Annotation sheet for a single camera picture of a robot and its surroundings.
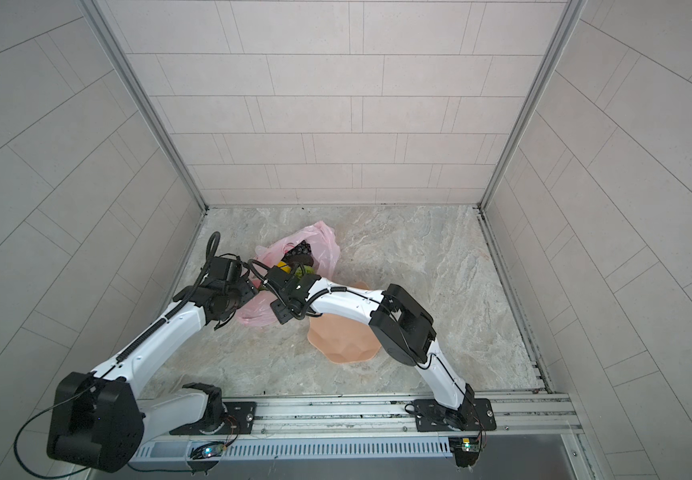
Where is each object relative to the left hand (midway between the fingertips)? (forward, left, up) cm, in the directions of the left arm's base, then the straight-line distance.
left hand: (255, 288), depth 86 cm
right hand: (-5, -8, -4) cm, 11 cm away
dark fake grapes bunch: (+15, -10, -5) cm, 18 cm away
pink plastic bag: (+12, -20, +2) cm, 23 cm away
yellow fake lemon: (+10, -5, -4) cm, 12 cm away
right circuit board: (-37, -55, -7) cm, 67 cm away
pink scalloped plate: (-12, -25, -6) cm, 29 cm away
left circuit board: (-38, +3, -3) cm, 38 cm away
